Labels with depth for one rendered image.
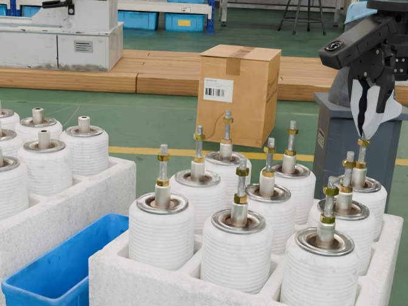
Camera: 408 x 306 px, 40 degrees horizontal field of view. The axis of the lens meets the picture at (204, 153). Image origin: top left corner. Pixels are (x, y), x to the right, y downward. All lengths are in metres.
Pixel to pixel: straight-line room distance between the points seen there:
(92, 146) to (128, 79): 1.55
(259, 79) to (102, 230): 0.96
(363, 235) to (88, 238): 0.50
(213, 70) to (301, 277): 1.27
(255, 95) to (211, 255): 1.18
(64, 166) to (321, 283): 0.53
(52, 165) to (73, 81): 1.68
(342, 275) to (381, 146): 0.63
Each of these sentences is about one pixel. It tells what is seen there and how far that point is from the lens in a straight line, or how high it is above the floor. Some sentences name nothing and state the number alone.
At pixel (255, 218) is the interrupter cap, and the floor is 0.25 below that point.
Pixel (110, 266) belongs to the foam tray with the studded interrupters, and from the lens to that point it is 0.81.
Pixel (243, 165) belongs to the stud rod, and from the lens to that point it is 0.73.
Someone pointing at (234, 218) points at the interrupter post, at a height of 0.26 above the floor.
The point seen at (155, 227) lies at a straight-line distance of 0.78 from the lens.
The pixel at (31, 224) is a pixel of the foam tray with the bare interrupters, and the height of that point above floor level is 0.16.
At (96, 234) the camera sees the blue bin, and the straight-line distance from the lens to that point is 1.08.
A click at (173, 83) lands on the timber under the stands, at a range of 2.64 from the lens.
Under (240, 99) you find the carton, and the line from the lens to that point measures 1.90.
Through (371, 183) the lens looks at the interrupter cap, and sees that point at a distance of 0.97.
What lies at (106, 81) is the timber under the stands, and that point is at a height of 0.05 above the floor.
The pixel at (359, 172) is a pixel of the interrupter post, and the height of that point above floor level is 0.28.
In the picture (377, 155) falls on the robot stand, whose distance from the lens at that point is 1.31.
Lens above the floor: 0.58
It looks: 18 degrees down
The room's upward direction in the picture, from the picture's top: 3 degrees clockwise
